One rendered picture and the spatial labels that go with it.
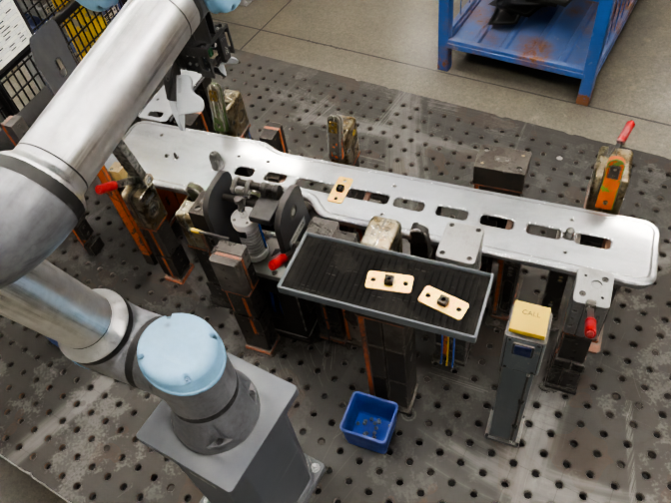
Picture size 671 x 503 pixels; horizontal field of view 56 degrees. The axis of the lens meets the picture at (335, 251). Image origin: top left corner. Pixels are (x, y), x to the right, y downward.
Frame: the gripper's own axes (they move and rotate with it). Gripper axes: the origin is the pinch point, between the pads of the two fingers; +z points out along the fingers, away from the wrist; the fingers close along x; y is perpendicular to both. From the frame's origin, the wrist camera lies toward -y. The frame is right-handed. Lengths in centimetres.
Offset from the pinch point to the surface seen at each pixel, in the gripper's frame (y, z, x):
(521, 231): 54, 44, 24
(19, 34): -90, 24, 41
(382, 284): 34.1, 27.6, -9.1
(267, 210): 5.3, 28.2, 2.3
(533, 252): 58, 44, 19
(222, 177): -6.7, 25.6, 6.3
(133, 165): -33.8, 31.5, 9.3
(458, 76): -2, 144, 207
